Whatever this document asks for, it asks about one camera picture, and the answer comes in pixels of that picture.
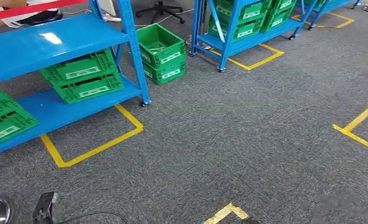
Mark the black camera cable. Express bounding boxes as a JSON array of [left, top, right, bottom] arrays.
[[56, 210, 129, 224]]

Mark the blue metal shelf rack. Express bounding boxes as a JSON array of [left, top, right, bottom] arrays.
[[301, 0, 361, 31], [189, 0, 318, 73], [0, 0, 151, 175]]

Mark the black office chair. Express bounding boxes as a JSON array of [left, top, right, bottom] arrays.
[[135, 0, 186, 25]]

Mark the black round stool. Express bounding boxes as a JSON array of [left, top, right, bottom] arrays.
[[17, 10, 64, 27]]

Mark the yellow floor tape marker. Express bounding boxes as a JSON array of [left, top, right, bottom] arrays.
[[290, 11, 355, 29], [332, 102, 368, 156], [40, 104, 144, 169], [203, 202, 250, 224], [208, 43, 285, 71]]

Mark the red barrier tape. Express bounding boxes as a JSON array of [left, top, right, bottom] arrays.
[[0, 0, 87, 22]]

